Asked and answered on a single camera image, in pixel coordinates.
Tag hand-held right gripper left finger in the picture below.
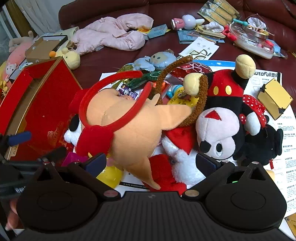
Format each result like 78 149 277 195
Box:
38 153 121 201

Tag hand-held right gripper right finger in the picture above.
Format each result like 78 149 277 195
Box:
181 152 271 201

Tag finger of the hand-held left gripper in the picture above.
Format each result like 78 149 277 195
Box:
0 131 32 150
0 147 67 172

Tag red gift box gold print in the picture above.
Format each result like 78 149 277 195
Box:
0 57 84 161

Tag clear plastic container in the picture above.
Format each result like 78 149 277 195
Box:
229 15 281 59

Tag person's left hand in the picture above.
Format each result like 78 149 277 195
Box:
4 199 25 230

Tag yellow plastic ball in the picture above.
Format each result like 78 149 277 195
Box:
96 158 124 189

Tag white and red plush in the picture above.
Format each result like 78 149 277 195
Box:
149 126 207 192

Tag panda plush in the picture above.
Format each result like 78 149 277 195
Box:
63 115 84 149

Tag mouse plush red pants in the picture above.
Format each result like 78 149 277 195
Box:
184 54 262 161

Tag tan plush toy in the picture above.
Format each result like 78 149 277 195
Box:
87 89 192 190

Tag brown fuzzy headband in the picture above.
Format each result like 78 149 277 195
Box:
156 56 208 127

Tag yellow toy bottle blue cap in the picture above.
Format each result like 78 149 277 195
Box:
166 85 199 109

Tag purple snack packet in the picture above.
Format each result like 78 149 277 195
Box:
116 83 140 100

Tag red headband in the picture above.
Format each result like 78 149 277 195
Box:
69 70 154 157

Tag pink plush toy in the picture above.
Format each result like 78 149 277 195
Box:
5 42 33 80

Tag white instruction sheet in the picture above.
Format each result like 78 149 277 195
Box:
99 59 296 218

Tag brown cardboard box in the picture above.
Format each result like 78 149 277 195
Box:
25 35 68 63

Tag yellow chick plush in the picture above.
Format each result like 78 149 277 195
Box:
49 47 81 70

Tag green foil balloon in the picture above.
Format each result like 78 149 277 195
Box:
120 71 162 90

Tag yellow and black cardboard box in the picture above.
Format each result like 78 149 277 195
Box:
257 78 294 120

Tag beige plush toy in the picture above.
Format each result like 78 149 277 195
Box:
9 31 38 52

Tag white booklet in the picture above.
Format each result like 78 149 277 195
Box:
178 37 220 61

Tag blue plush toy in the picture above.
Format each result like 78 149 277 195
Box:
133 51 177 72

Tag white curtain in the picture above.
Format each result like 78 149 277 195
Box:
14 0 63 35

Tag blue booklet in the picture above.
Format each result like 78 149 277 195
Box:
178 30 225 44

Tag pink padded jacket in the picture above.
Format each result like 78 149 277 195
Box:
70 13 154 55

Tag white crumpled cloth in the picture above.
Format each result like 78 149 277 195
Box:
203 22 225 33

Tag light blue small box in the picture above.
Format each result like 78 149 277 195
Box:
147 24 168 39

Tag white rabbit toy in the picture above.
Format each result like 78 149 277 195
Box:
171 14 205 30

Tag corn printed book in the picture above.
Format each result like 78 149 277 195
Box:
198 0 241 26

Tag dark red leather sofa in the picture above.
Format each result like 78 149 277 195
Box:
58 0 296 98

